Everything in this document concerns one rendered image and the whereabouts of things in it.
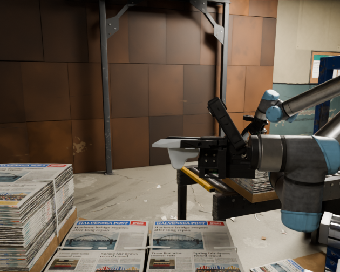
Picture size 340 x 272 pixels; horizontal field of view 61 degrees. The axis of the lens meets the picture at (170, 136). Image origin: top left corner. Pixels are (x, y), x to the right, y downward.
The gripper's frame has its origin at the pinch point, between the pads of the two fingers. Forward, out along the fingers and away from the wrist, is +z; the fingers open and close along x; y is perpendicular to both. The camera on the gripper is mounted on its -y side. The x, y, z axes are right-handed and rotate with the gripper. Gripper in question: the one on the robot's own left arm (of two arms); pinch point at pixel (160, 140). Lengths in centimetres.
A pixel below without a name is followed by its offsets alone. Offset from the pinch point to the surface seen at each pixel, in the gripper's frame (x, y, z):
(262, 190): 77, 28, -35
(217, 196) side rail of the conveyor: 81, 33, -15
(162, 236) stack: 36, 36, 5
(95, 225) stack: 39, 35, 31
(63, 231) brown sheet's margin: 29, 34, 38
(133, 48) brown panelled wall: 355, -108, 106
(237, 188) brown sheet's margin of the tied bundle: 86, 30, -25
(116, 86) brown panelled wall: 351, -53, 129
